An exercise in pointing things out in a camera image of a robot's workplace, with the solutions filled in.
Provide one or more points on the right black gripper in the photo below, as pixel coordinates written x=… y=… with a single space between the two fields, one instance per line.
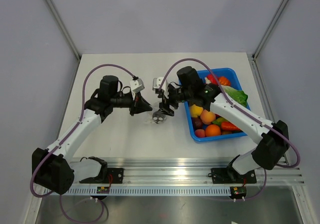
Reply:
x=164 y=106

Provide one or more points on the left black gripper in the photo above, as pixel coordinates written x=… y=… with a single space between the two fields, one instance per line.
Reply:
x=140 y=104

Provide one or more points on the black eggplant toy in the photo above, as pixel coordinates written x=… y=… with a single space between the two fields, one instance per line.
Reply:
x=158 y=117

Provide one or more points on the clear zip top bag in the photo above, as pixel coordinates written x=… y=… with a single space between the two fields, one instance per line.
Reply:
x=148 y=117

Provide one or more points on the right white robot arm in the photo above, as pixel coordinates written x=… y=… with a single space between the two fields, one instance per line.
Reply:
x=269 y=137

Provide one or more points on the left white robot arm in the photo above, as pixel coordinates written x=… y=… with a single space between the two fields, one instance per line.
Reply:
x=51 y=167

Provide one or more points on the dark purple plum toy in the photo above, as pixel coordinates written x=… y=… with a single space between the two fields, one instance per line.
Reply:
x=197 y=123

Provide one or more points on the small pink peach toy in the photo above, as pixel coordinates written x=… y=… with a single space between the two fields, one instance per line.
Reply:
x=200 y=133

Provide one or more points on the orange fruit toy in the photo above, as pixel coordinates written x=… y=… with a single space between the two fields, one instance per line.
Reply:
x=212 y=130

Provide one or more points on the red strawberry toy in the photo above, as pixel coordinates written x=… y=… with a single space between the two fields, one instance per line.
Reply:
x=210 y=79

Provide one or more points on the green pepper toy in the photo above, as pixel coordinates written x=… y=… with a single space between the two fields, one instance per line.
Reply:
x=219 y=121

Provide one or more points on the red carrot toy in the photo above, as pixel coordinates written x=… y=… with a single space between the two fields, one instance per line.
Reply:
x=228 y=126

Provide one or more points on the orange persimmon toy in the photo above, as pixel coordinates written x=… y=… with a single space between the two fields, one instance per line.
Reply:
x=224 y=81

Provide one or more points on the green cabbage toy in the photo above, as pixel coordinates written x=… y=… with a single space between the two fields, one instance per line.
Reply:
x=237 y=95

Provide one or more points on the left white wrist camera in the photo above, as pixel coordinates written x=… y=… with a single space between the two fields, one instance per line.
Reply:
x=136 y=86

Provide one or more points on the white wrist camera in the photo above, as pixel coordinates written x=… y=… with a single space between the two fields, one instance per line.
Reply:
x=136 y=86
x=161 y=89

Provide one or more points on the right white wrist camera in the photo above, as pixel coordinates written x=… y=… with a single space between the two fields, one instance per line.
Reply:
x=161 y=89

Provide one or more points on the aluminium mounting rail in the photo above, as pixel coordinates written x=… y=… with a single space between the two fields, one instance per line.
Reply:
x=189 y=172

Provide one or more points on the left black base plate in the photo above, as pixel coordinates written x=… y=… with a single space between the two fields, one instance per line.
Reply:
x=116 y=175

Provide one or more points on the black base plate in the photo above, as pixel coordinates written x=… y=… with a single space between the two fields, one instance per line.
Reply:
x=224 y=175
x=116 y=175

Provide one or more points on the white slotted cable duct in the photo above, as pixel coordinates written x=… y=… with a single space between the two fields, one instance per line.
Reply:
x=220 y=191

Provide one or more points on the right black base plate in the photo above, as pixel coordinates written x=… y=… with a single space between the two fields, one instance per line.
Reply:
x=224 y=175

